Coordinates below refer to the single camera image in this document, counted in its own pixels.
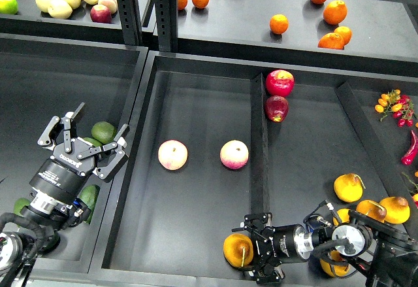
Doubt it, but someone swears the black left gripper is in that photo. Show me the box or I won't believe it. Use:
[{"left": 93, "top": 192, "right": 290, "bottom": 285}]
[{"left": 29, "top": 102, "right": 129, "bottom": 204}]

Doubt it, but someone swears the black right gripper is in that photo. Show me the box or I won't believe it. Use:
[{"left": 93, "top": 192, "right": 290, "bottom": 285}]
[{"left": 231, "top": 212, "right": 310, "bottom": 284}]

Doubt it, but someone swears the yellow brown pear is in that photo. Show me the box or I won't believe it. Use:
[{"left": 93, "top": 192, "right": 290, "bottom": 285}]
[{"left": 223, "top": 233, "right": 254, "bottom": 268}]

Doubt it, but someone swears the dark green avocado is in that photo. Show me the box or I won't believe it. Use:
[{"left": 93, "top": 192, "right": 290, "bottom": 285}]
[{"left": 79, "top": 184, "right": 100, "bottom": 224}]

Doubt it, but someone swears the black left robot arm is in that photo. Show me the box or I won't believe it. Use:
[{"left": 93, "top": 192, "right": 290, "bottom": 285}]
[{"left": 1, "top": 103, "right": 129, "bottom": 286}]

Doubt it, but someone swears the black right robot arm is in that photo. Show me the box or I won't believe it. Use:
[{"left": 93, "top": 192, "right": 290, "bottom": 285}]
[{"left": 223, "top": 201, "right": 417, "bottom": 286}]

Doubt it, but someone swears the green avocado upper left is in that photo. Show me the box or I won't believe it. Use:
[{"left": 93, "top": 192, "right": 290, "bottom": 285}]
[{"left": 83, "top": 137, "right": 103, "bottom": 147}]

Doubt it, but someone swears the green avocado upper right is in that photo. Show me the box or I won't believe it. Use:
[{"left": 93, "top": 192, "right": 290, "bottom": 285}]
[{"left": 91, "top": 121, "right": 117, "bottom": 144}]

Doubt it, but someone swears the green avocado lower left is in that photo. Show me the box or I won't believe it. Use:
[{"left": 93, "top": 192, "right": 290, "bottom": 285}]
[{"left": 13, "top": 197, "right": 31, "bottom": 216}]

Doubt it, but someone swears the yellow pear bottom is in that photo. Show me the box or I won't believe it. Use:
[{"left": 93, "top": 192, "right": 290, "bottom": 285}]
[{"left": 320, "top": 250, "right": 350, "bottom": 277}]

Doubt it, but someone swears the yellow pear partly hidden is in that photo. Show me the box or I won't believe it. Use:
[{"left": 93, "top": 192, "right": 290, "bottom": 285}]
[{"left": 332, "top": 208, "right": 350, "bottom": 226}]

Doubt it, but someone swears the yellow pear with stem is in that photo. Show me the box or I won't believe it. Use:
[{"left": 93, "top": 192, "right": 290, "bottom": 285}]
[{"left": 356, "top": 199, "right": 387, "bottom": 223}]

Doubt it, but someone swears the yellow pear far right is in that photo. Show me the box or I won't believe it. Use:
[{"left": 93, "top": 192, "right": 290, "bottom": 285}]
[{"left": 379, "top": 196, "right": 410, "bottom": 224}]

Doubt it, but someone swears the pale yellow pear front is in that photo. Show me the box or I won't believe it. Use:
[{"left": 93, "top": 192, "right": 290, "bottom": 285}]
[{"left": 47, "top": 0, "right": 72, "bottom": 20}]

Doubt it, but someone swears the pink yellow apple right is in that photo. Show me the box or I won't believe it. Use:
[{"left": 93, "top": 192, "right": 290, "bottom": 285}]
[{"left": 219, "top": 140, "right": 249, "bottom": 170}]

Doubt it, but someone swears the pink yellow apple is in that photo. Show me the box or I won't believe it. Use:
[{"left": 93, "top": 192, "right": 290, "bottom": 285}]
[
  {"left": 219, "top": 140, "right": 249, "bottom": 170},
  {"left": 157, "top": 140, "right": 188, "bottom": 171}
]

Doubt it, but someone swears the pink yellow apple left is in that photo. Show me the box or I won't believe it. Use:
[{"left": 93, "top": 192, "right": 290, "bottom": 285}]
[{"left": 157, "top": 140, "right": 188, "bottom": 171}]

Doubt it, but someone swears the black middle tray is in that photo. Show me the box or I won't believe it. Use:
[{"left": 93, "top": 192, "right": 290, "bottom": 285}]
[{"left": 92, "top": 54, "right": 417, "bottom": 286}]

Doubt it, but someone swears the black slanted divider bar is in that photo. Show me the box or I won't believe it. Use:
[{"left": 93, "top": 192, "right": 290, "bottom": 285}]
[{"left": 335, "top": 82, "right": 417, "bottom": 239}]

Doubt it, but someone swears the dark red shelf apple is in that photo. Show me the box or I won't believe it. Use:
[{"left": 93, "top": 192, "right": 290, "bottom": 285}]
[{"left": 90, "top": 4, "right": 112, "bottom": 24}]

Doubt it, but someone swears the pink peach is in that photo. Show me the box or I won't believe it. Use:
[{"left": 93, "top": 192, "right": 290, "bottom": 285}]
[{"left": 98, "top": 0, "right": 118, "bottom": 14}]

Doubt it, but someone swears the green apple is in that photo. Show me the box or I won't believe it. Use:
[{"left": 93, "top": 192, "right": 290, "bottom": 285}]
[{"left": 0, "top": 0, "right": 18, "bottom": 15}]

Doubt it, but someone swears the bright red apple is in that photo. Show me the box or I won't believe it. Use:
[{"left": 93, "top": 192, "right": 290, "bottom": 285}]
[{"left": 265, "top": 69, "right": 295, "bottom": 97}]

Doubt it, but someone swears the red chili pepper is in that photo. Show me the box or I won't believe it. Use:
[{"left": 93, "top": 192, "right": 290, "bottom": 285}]
[{"left": 401, "top": 130, "right": 417, "bottom": 165}]

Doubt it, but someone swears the orange far left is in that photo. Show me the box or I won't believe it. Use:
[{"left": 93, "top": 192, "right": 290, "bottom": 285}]
[{"left": 177, "top": 0, "right": 188, "bottom": 10}]

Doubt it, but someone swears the cherry tomato bunch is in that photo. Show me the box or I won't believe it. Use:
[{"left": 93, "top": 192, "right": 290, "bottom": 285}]
[{"left": 374, "top": 89, "right": 417, "bottom": 127}]

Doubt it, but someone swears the orange lower front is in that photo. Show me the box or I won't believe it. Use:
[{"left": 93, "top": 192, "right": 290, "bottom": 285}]
[{"left": 317, "top": 32, "right": 345, "bottom": 50}]

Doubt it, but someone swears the black shelf post left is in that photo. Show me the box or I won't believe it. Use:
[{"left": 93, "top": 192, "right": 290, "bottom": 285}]
[{"left": 117, "top": 0, "right": 142, "bottom": 46}]

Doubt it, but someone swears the black shelf post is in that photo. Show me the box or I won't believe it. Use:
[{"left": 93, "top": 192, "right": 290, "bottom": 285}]
[
  {"left": 117, "top": 0, "right": 142, "bottom": 46},
  {"left": 153, "top": 0, "right": 178, "bottom": 52}
]

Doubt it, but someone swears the black shelf post right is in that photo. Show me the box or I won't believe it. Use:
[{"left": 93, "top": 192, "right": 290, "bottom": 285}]
[{"left": 153, "top": 0, "right": 178, "bottom": 52}]

